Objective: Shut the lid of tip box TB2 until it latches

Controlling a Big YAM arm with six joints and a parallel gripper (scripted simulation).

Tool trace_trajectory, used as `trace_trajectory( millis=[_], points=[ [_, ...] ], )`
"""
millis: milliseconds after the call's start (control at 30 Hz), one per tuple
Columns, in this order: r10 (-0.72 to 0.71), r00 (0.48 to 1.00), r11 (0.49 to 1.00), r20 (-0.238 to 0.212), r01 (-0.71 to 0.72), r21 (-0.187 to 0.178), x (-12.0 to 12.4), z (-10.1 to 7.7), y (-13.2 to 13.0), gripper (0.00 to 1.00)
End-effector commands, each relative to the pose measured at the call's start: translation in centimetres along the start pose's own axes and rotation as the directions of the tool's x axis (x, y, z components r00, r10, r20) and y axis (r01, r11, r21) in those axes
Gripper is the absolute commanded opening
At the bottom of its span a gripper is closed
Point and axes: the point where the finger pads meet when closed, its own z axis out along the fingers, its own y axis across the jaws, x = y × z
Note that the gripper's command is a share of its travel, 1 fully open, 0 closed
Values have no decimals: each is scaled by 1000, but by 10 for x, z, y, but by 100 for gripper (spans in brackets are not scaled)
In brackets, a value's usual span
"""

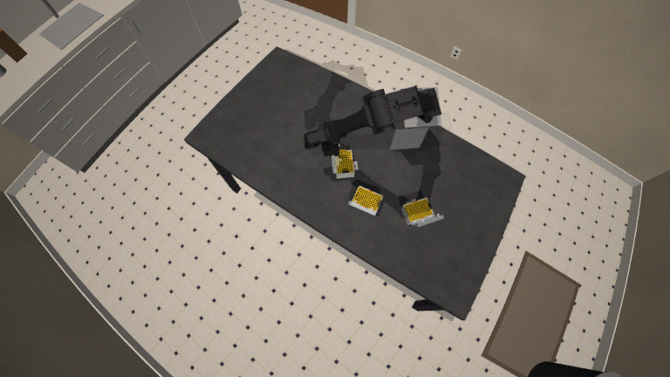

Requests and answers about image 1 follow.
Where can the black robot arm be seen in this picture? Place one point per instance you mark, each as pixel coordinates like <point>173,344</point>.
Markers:
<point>379,111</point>

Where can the yellow perforated plate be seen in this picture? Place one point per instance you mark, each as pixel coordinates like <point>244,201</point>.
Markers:
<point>419,209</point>
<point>345,166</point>

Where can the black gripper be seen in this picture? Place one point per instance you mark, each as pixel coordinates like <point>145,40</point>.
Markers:
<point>334,151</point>

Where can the yellow perforated tip rack insert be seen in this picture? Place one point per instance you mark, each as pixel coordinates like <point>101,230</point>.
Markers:
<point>367,198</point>

